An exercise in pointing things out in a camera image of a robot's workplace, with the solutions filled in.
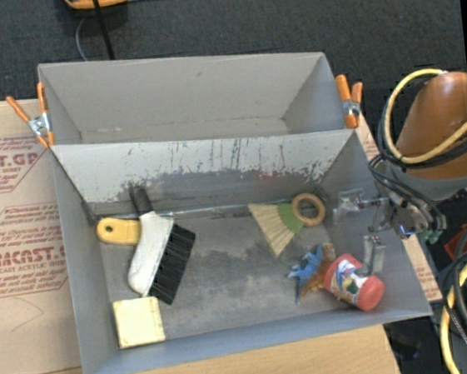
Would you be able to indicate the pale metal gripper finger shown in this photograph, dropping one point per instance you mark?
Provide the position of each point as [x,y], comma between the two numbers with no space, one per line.
[374,254]
[350,202]

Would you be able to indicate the red printed plastic container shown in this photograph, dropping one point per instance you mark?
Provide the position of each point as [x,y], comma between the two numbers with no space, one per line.
[353,283]

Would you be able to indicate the blue and orange toy animal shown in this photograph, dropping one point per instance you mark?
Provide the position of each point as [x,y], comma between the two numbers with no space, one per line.
[309,265]

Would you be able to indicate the grey metal bin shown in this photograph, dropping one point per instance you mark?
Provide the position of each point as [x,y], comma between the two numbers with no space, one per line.
[227,279]

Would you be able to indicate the white brush with black bristles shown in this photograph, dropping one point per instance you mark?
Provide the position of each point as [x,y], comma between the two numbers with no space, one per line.
[153,254]

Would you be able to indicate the pale yellow sponge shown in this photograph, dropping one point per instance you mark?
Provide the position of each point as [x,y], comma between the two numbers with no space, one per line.
[138,322]

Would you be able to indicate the brown cardboard board, red print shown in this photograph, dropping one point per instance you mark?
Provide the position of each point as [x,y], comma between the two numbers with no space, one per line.
[30,314]

